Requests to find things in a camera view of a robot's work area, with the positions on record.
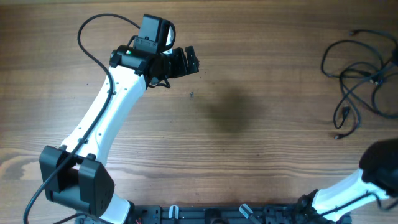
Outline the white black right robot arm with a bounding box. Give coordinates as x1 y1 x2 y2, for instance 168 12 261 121
303 139 397 223

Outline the black separated usb cable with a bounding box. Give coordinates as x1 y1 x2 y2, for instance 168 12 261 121
334 58 389 140

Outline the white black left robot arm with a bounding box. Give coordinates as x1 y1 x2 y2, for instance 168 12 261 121
38 14 199 223

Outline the white usb cable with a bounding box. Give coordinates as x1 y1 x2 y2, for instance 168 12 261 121
320 29 398 82

